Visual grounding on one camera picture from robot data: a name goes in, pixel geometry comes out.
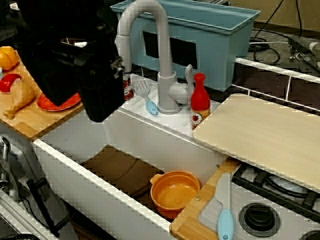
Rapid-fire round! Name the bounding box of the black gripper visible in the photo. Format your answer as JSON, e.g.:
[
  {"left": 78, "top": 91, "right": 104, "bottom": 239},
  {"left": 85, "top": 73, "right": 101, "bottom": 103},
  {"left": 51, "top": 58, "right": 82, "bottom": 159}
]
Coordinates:
[{"left": 80, "top": 74, "right": 126, "bottom": 123}]

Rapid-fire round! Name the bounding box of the large bamboo counter board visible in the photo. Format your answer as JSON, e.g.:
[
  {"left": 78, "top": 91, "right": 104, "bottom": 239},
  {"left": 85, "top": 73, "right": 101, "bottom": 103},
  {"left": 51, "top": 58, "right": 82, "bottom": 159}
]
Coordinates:
[{"left": 0, "top": 49, "right": 86, "bottom": 142}]

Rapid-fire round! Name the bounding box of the small bamboo counter board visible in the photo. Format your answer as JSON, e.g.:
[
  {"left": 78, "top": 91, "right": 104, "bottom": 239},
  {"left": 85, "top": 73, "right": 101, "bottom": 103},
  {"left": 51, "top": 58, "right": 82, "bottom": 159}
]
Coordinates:
[{"left": 169, "top": 158, "right": 241, "bottom": 240}]

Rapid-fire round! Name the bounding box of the light wooden cutting board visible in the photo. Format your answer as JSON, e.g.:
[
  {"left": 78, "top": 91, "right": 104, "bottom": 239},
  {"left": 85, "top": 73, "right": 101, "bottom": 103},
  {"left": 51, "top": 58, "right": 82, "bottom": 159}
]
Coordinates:
[{"left": 192, "top": 93, "right": 320, "bottom": 193}]

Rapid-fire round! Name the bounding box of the tomato can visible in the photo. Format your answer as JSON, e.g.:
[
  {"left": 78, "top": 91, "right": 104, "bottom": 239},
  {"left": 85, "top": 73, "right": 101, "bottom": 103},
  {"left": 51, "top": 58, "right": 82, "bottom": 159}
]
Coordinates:
[{"left": 123, "top": 72, "right": 135, "bottom": 101}]

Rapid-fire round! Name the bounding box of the red plate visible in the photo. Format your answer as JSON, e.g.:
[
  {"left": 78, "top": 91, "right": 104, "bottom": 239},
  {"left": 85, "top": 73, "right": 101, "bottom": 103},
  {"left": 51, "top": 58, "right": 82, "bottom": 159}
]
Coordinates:
[{"left": 36, "top": 92, "right": 82, "bottom": 112}]

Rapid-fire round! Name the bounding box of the white toy sink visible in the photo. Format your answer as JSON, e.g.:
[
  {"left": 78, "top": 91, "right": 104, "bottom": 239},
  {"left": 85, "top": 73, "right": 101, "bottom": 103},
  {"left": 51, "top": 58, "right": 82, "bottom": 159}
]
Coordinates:
[{"left": 32, "top": 72, "right": 228, "bottom": 240}]

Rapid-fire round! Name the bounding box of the grey toy faucet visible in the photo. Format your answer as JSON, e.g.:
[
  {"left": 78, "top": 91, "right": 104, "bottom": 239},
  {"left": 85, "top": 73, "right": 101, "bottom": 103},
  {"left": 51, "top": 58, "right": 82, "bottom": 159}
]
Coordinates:
[{"left": 114, "top": 0, "right": 196, "bottom": 116}]

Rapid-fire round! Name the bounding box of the brown cloth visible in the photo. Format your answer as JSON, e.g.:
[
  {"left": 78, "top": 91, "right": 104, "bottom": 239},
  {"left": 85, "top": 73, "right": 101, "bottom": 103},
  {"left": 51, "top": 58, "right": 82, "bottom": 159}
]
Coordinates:
[{"left": 79, "top": 144, "right": 166, "bottom": 213}]

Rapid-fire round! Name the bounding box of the toy chicken drumstick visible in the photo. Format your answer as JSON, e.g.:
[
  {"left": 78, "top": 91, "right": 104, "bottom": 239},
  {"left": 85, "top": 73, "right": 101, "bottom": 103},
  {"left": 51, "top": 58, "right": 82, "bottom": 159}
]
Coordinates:
[{"left": 3, "top": 79, "right": 36, "bottom": 120}]

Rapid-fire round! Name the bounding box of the red pepper slice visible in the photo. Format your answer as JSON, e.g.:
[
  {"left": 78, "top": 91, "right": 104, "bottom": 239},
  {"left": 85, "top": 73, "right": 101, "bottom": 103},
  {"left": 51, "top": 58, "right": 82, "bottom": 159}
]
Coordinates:
[{"left": 0, "top": 73, "right": 23, "bottom": 94}]

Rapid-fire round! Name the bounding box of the red ketchup bottle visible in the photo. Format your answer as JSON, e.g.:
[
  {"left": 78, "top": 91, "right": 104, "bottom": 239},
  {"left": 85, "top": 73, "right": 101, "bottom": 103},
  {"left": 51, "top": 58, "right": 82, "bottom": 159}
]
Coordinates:
[{"left": 190, "top": 72, "right": 211, "bottom": 131}]

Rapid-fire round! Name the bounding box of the orange bell pepper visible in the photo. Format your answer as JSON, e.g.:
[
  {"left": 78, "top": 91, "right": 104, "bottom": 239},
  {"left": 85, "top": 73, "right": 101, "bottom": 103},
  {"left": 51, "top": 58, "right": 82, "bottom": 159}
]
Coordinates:
[{"left": 0, "top": 46, "right": 20, "bottom": 71}]

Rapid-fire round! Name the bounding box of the metal clamp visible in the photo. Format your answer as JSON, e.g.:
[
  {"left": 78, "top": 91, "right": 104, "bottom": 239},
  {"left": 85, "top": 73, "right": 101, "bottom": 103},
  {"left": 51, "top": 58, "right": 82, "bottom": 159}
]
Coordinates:
[{"left": 0, "top": 136, "right": 21, "bottom": 201}]

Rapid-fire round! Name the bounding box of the orange toy pot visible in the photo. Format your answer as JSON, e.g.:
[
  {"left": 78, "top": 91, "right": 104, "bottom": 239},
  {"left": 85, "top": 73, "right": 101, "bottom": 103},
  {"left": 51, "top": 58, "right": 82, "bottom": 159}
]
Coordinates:
[{"left": 149, "top": 170, "right": 201, "bottom": 220}]

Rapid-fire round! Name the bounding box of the teal plastic bin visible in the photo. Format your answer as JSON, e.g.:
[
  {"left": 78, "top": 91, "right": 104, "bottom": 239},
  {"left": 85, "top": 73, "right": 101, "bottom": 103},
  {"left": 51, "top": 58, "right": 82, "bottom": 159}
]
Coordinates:
[{"left": 110, "top": 0, "right": 261, "bottom": 92}]

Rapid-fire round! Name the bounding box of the black stove grate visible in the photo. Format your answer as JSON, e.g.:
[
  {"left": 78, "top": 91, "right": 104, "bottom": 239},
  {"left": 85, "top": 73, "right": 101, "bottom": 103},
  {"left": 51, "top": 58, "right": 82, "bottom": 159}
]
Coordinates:
[{"left": 231, "top": 164, "right": 320, "bottom": 223}]

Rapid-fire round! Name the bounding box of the black round stove burner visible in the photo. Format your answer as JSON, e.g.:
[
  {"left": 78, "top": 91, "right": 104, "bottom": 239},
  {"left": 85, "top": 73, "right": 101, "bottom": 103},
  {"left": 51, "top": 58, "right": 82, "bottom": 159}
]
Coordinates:
[{"left": 238, "top": 202, "right": 280, "bottom": 238}]

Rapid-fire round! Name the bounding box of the metal stand base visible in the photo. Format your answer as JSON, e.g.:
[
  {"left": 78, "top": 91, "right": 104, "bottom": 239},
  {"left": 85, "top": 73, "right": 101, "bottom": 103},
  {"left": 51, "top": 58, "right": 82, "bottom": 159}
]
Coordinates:
[{"left": 287, "top": 34, "right": 320, "bottom": 75}]

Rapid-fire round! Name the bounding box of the grey spatula with blue handle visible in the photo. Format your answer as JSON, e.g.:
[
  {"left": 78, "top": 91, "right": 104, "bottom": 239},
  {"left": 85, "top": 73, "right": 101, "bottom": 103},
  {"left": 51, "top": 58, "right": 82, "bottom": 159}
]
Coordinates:
[{"left": 132, "top": 79, "right": 159, "bottom": 116}]

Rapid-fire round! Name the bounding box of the black clamp handle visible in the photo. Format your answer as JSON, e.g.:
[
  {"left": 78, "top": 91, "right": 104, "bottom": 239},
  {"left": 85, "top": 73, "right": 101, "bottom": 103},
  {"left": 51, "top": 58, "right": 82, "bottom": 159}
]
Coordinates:
[{"left": 26, "top": 177, "right": 71, "bottom": 238}]

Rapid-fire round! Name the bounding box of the aluminium frame rail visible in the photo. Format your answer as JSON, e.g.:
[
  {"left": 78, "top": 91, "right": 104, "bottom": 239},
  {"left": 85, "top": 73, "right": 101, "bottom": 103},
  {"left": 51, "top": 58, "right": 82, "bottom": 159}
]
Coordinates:
[{"left": 0, "top": 189, "right": 51, "bottom": 240}]

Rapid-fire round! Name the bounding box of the white floor cable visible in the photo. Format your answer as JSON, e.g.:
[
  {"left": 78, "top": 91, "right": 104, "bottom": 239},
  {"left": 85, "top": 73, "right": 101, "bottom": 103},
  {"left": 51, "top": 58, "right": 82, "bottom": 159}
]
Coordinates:
[{"left": 248, "top": 40, "right": 291, "bottom": 46}]

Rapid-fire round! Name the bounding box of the black looped floor cable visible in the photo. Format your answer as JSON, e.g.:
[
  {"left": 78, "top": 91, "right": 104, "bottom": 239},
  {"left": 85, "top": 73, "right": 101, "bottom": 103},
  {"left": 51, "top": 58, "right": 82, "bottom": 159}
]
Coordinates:
[{"left": 248, "top": 36, "right": 281, "bottom": 65}]

